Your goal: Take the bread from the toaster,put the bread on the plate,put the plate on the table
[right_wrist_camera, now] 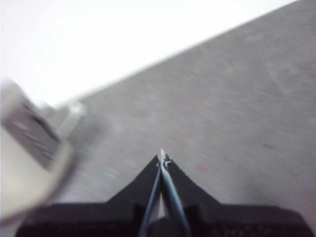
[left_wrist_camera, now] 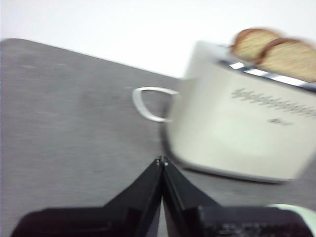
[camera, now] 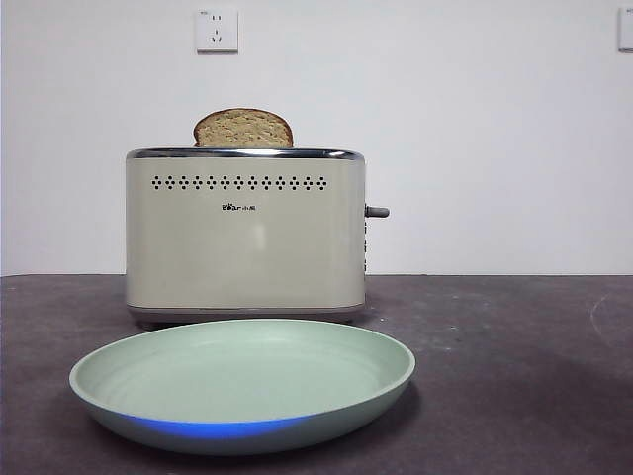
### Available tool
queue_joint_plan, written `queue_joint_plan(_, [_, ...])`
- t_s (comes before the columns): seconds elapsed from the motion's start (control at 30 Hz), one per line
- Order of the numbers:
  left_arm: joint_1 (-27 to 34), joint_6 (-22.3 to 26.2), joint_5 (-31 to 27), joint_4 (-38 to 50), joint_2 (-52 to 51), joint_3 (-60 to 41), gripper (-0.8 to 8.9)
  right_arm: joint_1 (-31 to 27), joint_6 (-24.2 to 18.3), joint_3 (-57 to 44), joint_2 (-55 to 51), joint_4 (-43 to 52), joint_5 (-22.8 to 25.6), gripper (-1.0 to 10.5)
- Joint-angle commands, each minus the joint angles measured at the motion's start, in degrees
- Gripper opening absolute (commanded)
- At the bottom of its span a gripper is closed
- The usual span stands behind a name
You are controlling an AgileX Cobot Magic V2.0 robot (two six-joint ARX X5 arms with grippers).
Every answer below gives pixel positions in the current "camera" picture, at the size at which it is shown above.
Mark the white wall plate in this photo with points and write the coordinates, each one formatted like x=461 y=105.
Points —
x=626 y=29

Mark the brown bread slice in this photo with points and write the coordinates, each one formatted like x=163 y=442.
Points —
x=242 y=129

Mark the grey toaster lever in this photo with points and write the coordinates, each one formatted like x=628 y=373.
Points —
x=379 y=212

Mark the white wall socket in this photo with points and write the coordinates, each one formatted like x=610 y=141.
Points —
x=217 y=30

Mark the cream two-slot toaster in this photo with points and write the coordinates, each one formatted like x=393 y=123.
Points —
x=247 y=257

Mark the pale green round plate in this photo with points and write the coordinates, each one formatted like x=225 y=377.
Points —
x=237 y=376

